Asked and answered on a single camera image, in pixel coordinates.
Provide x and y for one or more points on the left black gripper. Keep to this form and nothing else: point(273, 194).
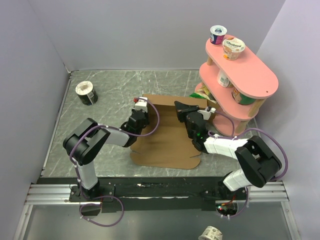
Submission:
point(147, 120)

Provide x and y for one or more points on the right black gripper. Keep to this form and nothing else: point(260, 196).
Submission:
point(183, 109)

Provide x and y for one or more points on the brown cardboard box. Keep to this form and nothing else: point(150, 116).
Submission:
point(169, 146)

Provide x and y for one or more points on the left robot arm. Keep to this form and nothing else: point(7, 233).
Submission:
point(86, 141)

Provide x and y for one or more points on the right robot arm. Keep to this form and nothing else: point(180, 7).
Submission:
point(258, 163)

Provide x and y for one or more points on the green chips bag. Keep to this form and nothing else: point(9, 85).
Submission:
point(203, 93)

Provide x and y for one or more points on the white cup middle shelf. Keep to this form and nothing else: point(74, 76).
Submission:
point(223, 80)

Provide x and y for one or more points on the black-label yogurt cup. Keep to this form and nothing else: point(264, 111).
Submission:
point(86, 92)

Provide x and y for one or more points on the pink three-tier shelf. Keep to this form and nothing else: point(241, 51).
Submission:
point(248, 74)

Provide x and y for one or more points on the green cup middle shelf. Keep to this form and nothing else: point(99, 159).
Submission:
point(240, 98)

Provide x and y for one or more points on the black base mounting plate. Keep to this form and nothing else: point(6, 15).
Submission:
point(148, 193)

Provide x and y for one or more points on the orange Chobani yogurt cup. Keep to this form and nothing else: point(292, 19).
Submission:
point(232, 48)

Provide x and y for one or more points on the yogurt cup bottom edge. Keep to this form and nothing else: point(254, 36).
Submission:
point(211, 233)

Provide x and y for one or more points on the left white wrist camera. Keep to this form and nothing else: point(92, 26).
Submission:
point(141, 104)

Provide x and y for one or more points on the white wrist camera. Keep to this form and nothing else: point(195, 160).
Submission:
point(141, 104)
point(207, 112)

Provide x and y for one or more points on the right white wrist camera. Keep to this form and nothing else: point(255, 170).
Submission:
point(207, 112)

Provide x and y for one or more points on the aluminium rail frame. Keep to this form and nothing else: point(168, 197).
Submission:
point(48, 214)

